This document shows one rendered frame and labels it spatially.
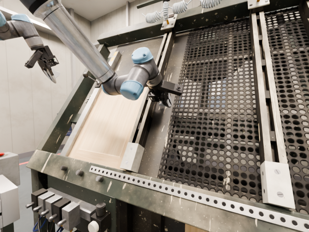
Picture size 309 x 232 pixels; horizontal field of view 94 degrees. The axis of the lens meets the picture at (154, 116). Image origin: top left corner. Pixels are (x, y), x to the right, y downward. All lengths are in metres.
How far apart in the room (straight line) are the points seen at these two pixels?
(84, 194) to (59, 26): 0.71
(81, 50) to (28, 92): 3.94
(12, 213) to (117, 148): 0.46
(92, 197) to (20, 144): 3.78
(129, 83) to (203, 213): 0.51
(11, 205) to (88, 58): 0.47
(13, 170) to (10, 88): 3.37
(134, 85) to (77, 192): 0.63
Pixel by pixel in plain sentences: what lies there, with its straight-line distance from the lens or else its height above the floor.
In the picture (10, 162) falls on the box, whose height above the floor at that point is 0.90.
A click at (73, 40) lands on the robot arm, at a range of 0.58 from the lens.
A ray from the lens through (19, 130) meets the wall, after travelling 4.46.
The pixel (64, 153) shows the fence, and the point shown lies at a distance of 1.08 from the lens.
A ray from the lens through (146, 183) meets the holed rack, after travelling 0.67.
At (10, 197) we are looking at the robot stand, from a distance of 0.56.
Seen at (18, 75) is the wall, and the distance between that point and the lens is 4.48.
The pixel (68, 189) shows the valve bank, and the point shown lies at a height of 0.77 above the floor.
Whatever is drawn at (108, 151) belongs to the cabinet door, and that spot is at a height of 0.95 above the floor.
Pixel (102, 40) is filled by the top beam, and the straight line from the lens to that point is 1.68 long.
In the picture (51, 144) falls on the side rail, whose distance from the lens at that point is 1.28.
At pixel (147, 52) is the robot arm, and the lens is 0.56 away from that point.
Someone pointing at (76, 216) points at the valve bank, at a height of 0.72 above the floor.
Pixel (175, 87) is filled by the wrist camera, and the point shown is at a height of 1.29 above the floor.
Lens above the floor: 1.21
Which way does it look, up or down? 4 degrees down
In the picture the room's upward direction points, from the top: straight up
